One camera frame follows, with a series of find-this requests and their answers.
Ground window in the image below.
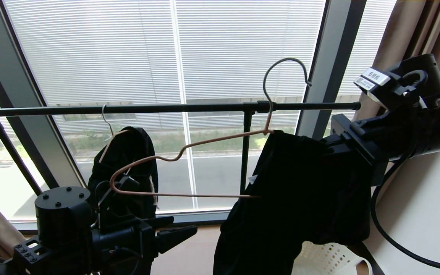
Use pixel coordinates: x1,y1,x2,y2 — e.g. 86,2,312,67
0,0,398,230

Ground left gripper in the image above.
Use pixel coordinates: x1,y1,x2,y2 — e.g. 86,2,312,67
91,216,199,275

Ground pink clothes hanger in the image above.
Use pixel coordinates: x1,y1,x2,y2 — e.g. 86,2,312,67
98,105,136,177
110,58,313,199

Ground black cable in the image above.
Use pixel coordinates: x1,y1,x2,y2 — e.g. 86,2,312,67
370,152,440,272

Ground black garment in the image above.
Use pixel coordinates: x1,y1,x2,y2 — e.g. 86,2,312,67
213,130,372,275
88,127,159,223

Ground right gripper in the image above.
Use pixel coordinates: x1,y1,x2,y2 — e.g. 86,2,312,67
330,108,440,186

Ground black clothes rack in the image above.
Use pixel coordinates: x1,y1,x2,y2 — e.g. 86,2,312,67
0,100,362,196

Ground white laundry basket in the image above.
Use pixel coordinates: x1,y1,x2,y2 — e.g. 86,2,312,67
292,241,374,275

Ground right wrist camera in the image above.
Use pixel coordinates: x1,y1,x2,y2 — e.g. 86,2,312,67
353,67,429,112

